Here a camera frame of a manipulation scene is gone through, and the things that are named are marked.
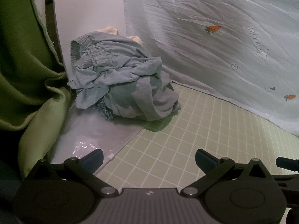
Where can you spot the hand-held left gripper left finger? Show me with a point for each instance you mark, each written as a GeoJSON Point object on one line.
{"type": "Point", "coordinates": [94, 159]}

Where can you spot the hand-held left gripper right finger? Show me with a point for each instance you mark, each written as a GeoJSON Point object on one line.
{"type": "Point", "coordinates": [205, 159]}

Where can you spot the green grid cutting mat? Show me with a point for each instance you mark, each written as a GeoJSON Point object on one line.
{"type": "Point", "coordinates": [186, 133]}

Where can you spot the clear plastic zip bag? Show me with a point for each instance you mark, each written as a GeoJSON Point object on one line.
{"type": "Point", "coordinates": [88, 133]}

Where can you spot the white cabinet panel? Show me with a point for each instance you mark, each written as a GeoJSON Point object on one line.
{"type": "Point", "coordinates": [88, 7]}

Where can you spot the plaid cloth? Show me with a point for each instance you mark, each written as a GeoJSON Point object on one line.
{"type": "Point", "coordinates": [105, 112]}

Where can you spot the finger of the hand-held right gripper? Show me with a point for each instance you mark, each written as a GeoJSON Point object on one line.
{"type": "Point", "coordinates": [287, 163]}

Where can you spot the carrot print quilt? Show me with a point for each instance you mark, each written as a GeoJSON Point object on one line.
{"type": "Point", "coordinates": [210, 51]}

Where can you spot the green curtain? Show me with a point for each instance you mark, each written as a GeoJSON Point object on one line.
{"type": "Point", "coordinates": [21, 63]}

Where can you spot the light blue elastic-waist pants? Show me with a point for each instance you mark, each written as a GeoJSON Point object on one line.
{"type": "Point", "coordinates": [109, 58]}

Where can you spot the cream cloth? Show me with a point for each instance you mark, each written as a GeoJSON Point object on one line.
{"type": "Point", "coordinates": [109, 30]}

